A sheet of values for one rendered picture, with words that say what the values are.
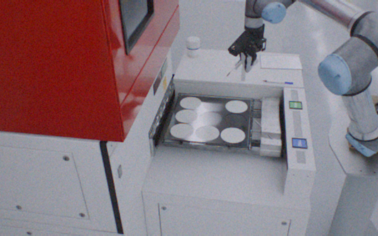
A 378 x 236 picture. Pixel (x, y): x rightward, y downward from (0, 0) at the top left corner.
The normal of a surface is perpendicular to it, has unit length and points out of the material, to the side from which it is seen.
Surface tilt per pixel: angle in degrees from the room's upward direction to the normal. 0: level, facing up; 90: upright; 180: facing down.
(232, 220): 90
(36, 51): 90
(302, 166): 0
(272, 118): 0
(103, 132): 90
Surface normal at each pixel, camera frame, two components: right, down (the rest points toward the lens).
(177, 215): -0.18, 0.58
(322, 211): -0.02, -0.81
